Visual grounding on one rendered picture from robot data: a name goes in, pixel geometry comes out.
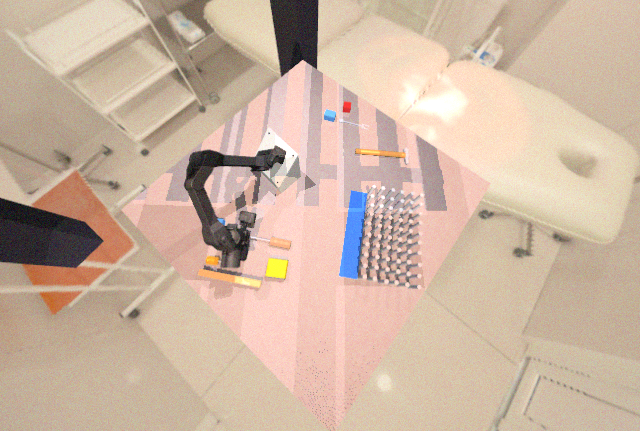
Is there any blue flat strip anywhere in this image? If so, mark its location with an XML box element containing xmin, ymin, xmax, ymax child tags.
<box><xmin>339</xmin><ymin>191</ymin><xmax>367</xmax><ymax>280</ymax></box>

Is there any hammer with orange handle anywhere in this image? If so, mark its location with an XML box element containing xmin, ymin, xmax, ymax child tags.
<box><xmin>355</xmin><ymin>148</ymin><xmax>409</xmax><ymax>164</ymax></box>

